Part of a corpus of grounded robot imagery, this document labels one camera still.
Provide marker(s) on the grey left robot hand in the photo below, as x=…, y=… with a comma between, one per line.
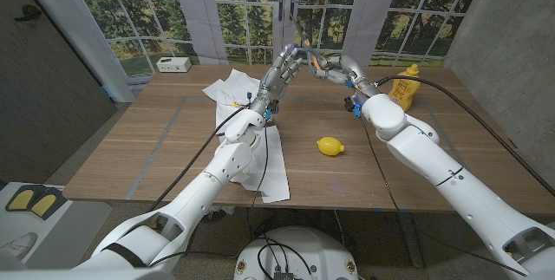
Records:
x=279, y=78

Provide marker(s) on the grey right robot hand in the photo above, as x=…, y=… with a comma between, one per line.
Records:
x=347, y=72

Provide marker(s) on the grey and orange scissors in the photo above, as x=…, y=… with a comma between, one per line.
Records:
x=313, y=59

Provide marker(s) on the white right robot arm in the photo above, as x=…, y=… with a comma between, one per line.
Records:
x=455, y=184

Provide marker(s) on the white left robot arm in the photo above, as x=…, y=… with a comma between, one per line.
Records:
x=195, y=193

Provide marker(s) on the yellow mustard bottle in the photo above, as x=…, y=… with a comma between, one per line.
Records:
x=405, y=91

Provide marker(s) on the yellow lemon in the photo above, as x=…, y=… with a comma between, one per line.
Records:
x=329, y=146

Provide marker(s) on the crumpled white paper sheet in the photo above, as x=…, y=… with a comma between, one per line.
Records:
x=230, y=93

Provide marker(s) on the printed forest window backdrop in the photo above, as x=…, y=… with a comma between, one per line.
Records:
x=217, y=11

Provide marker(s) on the creased white paper sheet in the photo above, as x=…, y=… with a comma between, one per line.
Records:
x=273, y=171

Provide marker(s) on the white power socket box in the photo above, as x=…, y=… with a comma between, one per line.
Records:
x=173, y=64

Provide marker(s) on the white robot torso base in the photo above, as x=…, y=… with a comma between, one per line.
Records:
x=312, y=249

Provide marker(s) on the grey table leg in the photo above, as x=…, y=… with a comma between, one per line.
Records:
x=409, y=241

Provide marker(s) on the grey torso connector box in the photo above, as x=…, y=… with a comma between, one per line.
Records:
x=284, y=276

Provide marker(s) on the yellow black foot pedal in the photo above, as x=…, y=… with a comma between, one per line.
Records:
x=43, y=204
x=19, y=199

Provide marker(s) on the white sneaker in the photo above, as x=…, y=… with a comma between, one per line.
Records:
x=17, y=245

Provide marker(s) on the white backdrop frame post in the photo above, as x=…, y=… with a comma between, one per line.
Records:
x=82, y=28

